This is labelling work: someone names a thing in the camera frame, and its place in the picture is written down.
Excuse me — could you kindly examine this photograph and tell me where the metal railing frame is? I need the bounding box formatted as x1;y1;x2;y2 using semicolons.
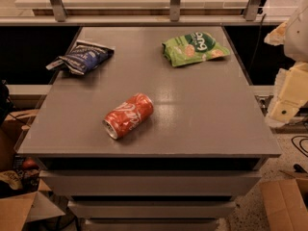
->
0;0;302;26

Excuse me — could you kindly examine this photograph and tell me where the black floor cable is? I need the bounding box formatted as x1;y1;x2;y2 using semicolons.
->
291;134;308;159

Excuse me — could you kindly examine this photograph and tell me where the cardboard box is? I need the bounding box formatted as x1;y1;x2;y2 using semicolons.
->
0;110;65;231
260;171;308;231

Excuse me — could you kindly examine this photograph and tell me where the cardboard box left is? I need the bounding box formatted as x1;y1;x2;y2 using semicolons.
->
0;110;65;231

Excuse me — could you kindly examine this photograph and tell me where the grey drawer cabinet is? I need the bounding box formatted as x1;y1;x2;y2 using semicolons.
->
20;27;281;231

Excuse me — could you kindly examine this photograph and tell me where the blue chip bag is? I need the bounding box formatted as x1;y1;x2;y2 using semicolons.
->
46;40;115;75

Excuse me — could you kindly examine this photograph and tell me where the cardboard box right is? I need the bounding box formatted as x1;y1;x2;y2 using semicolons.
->
260;171;308;231

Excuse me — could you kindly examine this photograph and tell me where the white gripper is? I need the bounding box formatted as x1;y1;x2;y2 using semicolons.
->
264;0;308;128

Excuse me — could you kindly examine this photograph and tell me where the red coke can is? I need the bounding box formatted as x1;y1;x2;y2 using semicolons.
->
103;93;154;140

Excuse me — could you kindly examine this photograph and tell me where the green chip bag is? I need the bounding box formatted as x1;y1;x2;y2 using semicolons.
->
163;32;230;67

